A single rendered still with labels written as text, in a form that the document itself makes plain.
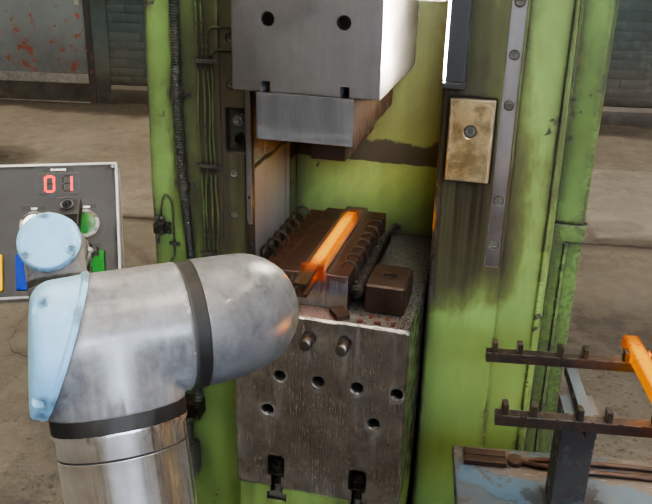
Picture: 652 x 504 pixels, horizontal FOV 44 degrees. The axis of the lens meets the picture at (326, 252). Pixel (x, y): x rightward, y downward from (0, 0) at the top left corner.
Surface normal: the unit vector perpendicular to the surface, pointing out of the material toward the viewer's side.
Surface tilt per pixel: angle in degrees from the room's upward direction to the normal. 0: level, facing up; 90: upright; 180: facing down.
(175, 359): 93
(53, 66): 90
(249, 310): 59
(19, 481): 0
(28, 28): 90
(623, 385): 0
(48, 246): 55
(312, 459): 90
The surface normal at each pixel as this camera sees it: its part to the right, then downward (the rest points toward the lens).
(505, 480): 0.02, -0.92
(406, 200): -0.25, 0.36
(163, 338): 0.39, 0.05
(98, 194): 0.16, -0.14
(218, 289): 0.36, -0.58
